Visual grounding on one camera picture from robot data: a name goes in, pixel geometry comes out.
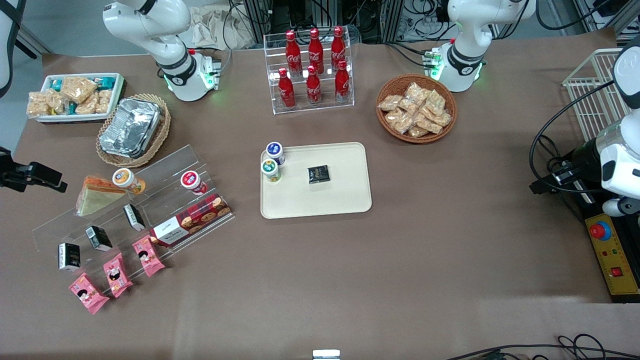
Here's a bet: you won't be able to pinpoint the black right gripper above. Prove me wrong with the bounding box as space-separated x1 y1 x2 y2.
0 147 68 193

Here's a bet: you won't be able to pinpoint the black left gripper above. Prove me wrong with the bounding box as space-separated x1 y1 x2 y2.
530 139 601 196

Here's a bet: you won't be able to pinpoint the triangle sandwich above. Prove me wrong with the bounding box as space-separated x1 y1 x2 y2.
75 175 128 217

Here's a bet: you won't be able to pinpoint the beige plastic tray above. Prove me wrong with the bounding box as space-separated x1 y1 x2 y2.
260 142 373 220

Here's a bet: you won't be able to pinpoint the white rectangular plastic bin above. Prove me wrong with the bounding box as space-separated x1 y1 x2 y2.
36 72 126 124

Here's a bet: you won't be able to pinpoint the small black white carton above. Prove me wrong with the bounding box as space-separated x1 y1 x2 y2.
123 203 146 232
85 225 113 252
58 242 81 272

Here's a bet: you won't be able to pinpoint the oval wicker basket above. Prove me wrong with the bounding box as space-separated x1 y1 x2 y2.
95 93 172 168

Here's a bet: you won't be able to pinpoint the orange lid cup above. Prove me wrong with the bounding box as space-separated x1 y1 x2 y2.
112 168 147 195

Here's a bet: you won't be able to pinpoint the clear bag of crackers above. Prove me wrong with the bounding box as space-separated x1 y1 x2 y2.
75 95 99 116
95 89 113 115
26 91 51 119
60 76 99 104
46 89 68 115

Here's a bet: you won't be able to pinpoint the stacked aluminium foil trays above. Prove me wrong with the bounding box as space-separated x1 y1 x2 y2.
98 97 164 159

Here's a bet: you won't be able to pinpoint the yellow emergency stop box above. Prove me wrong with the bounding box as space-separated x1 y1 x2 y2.
575 190 640 304

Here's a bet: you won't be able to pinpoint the clear acrylic stepped shelf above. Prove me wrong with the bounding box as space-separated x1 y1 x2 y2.
31 144 236 273

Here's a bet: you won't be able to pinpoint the pink snack packet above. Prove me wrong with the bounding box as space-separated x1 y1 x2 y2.
132 235 166 278
103 252 134 299
68 272 110 315

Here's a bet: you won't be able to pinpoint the red lid cup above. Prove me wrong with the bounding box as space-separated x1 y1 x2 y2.
180 170 208 196

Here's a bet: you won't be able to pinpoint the red plaid cookie box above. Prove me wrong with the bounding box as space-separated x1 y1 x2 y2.
149 194 233 247

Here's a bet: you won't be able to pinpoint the brown table cover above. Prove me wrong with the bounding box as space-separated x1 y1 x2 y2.
0 27 640 360

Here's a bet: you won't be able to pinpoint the round wicker basket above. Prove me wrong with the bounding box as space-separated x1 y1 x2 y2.
376 74 458 145

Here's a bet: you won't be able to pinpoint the green lid cup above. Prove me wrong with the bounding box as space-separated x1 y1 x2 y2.
261 159 282 183

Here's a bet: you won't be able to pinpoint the beige crumpled cloth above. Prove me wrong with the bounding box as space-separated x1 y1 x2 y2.
190 6 256 51

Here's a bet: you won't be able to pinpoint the blue lid cup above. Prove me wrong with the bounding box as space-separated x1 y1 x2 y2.
266 142 286 166

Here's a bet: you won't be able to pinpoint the red cola bottle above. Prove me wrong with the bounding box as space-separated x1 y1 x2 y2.
331 26 347 71
285 30 303 77
308 28 325 75
334 60 350 103
305 65 322 106
278 68 296 109

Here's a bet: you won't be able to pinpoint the clear acrylic bottle rack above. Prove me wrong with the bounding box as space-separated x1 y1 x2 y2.
263 26 355 116

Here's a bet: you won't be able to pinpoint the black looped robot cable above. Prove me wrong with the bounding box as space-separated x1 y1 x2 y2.
529 80 621 201

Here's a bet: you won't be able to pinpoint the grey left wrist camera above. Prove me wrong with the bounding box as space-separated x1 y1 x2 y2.
602 197 640 218

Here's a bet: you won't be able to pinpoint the white wire basket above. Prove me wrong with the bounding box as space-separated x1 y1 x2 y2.
562 48 632 144

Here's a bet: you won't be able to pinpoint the black floor cable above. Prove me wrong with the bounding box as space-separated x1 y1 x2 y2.
445 334 640 360

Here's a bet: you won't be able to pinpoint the aluminium rack with cables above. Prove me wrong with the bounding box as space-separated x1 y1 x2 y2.
230 0 451 45

